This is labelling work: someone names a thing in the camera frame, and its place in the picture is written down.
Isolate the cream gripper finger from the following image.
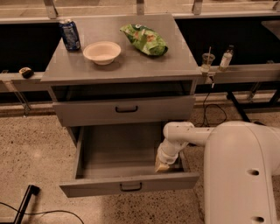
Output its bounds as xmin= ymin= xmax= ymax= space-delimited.
xmin=155 ymin=157 xmax=170 ymax=172

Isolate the small clear bottle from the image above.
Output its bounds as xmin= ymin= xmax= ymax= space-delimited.
xmin=218 ymin=45 xmax=234 ymax=71

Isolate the grey top drawer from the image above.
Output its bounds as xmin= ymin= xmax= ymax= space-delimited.
xmin=52 ymin=95 xmax=195 ymax=127

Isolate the grey drawer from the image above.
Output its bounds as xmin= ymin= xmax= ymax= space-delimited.
xmin=60 ymin=122 xmax=200 ymax=198
xmin=52 ymin=95 xmax=195 ymax=127

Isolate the clear plastic cup with straw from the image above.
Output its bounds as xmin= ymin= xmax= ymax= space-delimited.
xmin=200 ymin=47 xmax=215 ymax=74

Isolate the black tape measure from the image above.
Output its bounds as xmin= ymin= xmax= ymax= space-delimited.
xmin=19 ymin=67 xmax=34 ymax=79

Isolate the black floor cable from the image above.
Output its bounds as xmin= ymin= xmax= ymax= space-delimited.
xmin=0 ymin=201 xmax=85 ymax=224

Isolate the grey drawer cabinet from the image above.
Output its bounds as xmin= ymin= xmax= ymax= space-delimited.
xmin=42 ymin=14 xmax=201 ymax=143

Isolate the blue soda can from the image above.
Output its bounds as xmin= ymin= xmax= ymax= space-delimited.
xmin=59 ymin=19 xmax=81 ymax=51

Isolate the black power adapter cable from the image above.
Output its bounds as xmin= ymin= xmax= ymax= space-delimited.
xmin=200 ymin=82 xmax=228 ymax=128

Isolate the black stand leg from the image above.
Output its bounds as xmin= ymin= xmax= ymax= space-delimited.
xmin=13 ymin=185 xmax=40 ymax=224

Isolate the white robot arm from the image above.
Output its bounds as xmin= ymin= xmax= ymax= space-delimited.
xmin=155 ymin=121 xmax=280 ymax=224

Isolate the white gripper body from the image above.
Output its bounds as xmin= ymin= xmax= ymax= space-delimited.
xmin=157 ymin=139 xmax=188 ymax=165

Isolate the green chip bag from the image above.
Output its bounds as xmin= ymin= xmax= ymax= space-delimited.
xmin=120 ymin=24 xmax=168 ymax=56

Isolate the white paper bowl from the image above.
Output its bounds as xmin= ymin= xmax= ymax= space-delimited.
xmin=83 ymin=41 xmax=121 ymax=66

